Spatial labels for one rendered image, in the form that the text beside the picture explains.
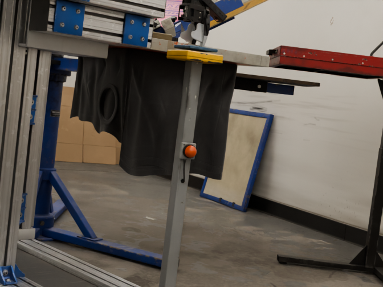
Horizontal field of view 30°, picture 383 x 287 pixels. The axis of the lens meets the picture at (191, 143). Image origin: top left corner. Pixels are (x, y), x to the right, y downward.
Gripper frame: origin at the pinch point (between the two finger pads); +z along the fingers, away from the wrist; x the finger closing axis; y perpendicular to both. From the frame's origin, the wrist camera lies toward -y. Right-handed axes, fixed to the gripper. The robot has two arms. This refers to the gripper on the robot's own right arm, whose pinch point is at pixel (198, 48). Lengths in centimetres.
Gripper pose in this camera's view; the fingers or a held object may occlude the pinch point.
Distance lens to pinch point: 244.5
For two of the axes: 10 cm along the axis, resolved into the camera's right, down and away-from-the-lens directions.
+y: -8.6, -0.7, -5.1
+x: 5.0, 1.2, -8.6
